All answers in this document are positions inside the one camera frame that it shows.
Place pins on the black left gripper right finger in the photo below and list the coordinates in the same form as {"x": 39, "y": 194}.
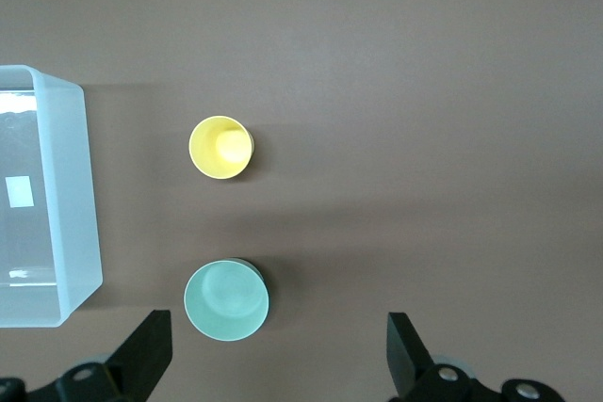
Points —
{"x": 414, "y": 364}

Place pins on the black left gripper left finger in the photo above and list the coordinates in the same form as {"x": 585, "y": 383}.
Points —
{"x": 141, "y": 359}

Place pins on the green plastic cup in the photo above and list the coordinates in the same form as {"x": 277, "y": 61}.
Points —
{"x": 226, "y": 299}

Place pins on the yellow plastic cup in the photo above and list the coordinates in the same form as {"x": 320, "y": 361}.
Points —
{"x": 220, "y": 148}

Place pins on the translucent white plastic bin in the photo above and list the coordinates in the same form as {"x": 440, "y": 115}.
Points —
{"x": 42, "y": 195}

